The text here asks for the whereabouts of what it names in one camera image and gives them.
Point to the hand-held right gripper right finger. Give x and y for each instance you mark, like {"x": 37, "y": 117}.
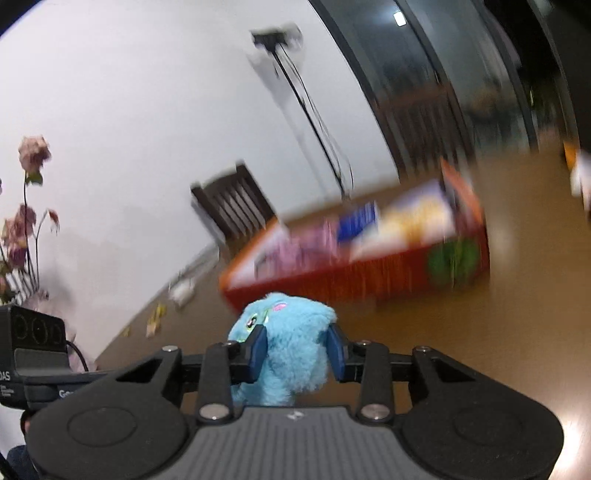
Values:
{"x": 336, "y": 355}

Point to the white charger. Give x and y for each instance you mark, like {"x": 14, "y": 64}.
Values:
{"x": 181, "y": 291}

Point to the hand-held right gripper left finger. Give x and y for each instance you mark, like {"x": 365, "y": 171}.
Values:
{"x": 256, "y": 353}

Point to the person's jeans leg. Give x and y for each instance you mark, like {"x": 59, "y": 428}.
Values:
{"x": 21, "y": 464}

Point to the fallen dried petals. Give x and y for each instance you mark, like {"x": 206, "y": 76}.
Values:
{"x": 156, "y": 318}

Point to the black framed glass door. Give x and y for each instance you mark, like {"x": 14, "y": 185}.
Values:
{"x": 461, "y": 55}

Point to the blue tissue packet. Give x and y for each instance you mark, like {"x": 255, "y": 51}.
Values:
{"x": 358, "y": 222}

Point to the pink textured vase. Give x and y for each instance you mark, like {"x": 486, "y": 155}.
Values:
{"x": 44, "y": 303}

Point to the red cardboard box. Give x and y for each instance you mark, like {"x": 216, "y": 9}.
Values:
{"x": 346, "y": 286}

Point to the light blue plush toy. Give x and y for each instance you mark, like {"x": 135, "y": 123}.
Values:
{"x": 295, "y": 332}

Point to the studio light on stand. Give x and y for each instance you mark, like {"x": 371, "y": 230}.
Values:
{"x": 300, "y": 92}

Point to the yellow plush toy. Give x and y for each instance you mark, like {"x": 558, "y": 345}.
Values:
{"x": 406, "y": 228}

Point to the purple satin scrunchie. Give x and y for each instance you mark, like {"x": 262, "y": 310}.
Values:
{"x": 302, "y": 244}

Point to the bunch of dried pink roses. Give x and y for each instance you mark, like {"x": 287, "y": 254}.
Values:
{"x": 32, "y": 154}

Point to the crumpled white orange wrapper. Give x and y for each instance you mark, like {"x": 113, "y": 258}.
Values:
{"x": 582, "y": 177}

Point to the dark wooden chair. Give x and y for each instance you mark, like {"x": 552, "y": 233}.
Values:
{"x": 429, "y": 129}
{"x": 235, "y": 203}

